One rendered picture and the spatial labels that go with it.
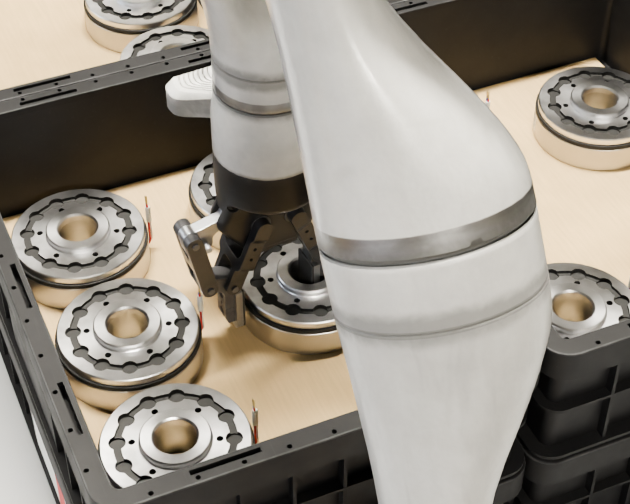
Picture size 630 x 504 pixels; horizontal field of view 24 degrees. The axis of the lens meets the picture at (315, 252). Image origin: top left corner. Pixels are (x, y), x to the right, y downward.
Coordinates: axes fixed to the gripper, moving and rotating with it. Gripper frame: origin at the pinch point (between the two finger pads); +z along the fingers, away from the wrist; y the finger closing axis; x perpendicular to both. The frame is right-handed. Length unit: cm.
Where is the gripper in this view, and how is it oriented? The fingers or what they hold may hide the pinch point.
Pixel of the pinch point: (272, 291)
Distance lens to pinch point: 106.8
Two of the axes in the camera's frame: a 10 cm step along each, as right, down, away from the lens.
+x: -4.6, -6.2, 6.4
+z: 0.0, 7.2, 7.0
